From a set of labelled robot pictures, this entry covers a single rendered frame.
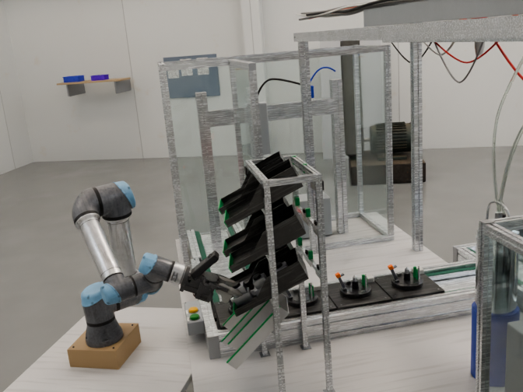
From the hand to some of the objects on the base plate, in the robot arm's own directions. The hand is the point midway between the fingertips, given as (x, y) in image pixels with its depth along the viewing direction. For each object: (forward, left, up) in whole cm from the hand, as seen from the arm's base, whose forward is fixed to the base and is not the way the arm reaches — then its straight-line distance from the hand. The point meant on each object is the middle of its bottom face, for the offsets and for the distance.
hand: (240, 288), depth 204 cm
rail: (-43, +52, -40) cm, 78 cm away
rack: (+13, +11, -40) cm, 43 cm away
